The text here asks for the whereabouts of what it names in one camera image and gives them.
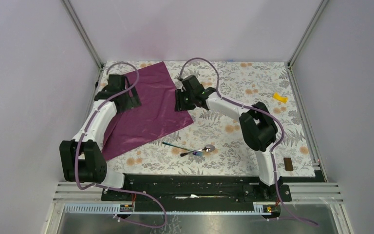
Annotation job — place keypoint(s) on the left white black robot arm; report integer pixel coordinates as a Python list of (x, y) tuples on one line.
[(81, 157)]

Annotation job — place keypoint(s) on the left aluminium frame post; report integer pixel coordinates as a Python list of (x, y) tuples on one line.
[(82, 32)]

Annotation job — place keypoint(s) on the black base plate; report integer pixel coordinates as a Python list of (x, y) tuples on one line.
[(209, 189)]

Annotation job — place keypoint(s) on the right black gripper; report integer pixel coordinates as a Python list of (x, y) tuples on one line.
[(180, 106)]

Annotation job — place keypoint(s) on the iridescent spoon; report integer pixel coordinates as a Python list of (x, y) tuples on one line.
[(207, 149)]

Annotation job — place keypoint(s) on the slotted cable duct rail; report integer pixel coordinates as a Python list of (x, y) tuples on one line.
[(181, 207)]

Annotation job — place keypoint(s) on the right aluminium frame post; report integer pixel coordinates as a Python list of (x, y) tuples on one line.
[(314, 20)]

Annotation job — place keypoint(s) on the purple cloth napkin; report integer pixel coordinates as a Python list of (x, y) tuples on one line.
[(154, 119)]

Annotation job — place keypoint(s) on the aluminium frame post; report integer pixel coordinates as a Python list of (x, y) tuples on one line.
[(82, 32), (314, 20)]

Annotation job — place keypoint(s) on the iridescent fork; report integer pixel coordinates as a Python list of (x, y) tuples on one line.
[(187, 151)]

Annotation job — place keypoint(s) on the floral patterned tablecloth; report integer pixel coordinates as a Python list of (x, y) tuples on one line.
[(245, 82)]

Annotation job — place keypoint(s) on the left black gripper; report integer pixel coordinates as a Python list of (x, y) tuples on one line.
[(133, 102)]

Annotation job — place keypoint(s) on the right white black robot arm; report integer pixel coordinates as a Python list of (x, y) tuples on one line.
[(257, 125)]

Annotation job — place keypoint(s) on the dark brown block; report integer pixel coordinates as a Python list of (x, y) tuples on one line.
[(288, 164)]

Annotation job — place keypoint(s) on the yellow plastic piece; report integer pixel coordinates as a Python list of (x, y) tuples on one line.
[(280, 98)]

